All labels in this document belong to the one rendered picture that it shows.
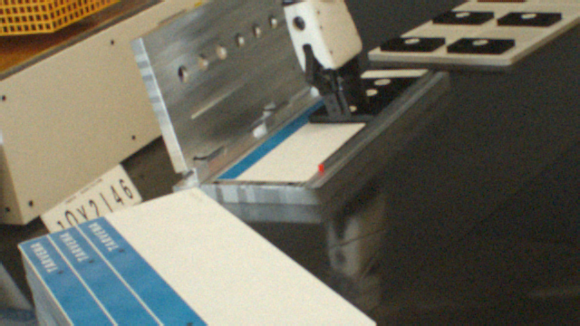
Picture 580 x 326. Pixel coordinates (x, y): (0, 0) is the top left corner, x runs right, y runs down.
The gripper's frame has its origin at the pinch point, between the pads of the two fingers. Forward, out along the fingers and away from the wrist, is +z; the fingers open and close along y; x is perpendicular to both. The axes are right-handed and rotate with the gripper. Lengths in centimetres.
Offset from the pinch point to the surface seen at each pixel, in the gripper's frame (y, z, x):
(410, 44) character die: 35.5, 1.5, 5.5
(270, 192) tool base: -24.7, 3.2, 0.0
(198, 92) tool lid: -15.5, -9.1, 11.2
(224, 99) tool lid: -12.2, -6.8, 10.2
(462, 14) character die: 53, 2, 3
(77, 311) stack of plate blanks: -71, -4, -10
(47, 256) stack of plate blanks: -62, -6, 1
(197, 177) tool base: -22.6, 0.0, 11.1
